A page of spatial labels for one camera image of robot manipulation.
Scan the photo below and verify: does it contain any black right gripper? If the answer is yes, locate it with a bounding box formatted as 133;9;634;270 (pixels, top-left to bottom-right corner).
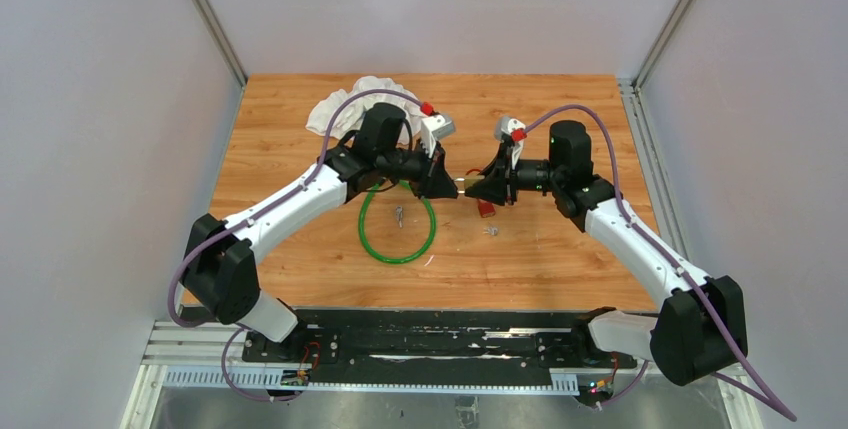
462;145;561;207

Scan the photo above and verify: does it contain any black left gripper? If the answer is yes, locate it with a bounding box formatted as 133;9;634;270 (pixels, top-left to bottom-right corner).
379;138;462;202

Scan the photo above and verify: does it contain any brass padlock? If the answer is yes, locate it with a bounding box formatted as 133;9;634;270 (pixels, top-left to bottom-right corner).
454;174;484;192

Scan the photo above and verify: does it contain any red cable lock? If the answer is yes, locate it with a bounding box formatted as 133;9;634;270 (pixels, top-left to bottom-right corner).
466;168;496;218

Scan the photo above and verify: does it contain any green cable lock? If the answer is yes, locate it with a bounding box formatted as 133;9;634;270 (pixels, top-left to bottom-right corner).
357;180;438;265

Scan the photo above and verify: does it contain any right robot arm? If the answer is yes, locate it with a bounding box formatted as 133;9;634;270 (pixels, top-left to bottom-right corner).
460;117;747;386

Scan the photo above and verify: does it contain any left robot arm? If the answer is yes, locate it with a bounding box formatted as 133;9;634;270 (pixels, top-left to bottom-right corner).
177;102;459;362

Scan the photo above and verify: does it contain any white crumpled cloth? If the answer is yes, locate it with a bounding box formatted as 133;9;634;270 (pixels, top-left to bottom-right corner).
305;75;425;139

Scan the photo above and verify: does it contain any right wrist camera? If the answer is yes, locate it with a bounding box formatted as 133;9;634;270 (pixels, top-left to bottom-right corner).
494;115;527;169

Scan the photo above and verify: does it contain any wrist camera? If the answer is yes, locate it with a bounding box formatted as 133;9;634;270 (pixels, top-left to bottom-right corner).
420;114;456;158
494;115;527;169

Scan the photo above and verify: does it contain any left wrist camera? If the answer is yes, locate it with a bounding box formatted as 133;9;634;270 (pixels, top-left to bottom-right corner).
420;114;456;158

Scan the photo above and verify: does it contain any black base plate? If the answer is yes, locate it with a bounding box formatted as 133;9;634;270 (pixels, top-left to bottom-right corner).
202;309;639;396

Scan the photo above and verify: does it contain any aluminium frame post right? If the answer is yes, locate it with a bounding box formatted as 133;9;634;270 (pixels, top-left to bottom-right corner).
631;0;695;92

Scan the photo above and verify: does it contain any aluminium frame post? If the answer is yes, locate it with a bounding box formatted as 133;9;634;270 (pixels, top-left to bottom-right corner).
631;0;695;92
191;0;248;90

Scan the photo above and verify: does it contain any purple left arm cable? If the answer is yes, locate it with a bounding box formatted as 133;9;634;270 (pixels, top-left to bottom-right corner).
166;88;435;404

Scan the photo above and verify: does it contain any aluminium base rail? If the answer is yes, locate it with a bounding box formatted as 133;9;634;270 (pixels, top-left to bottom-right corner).
121;309;763;428

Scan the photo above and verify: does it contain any aluminium frame post left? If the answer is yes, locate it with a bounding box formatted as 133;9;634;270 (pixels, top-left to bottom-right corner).
191;0;248;90

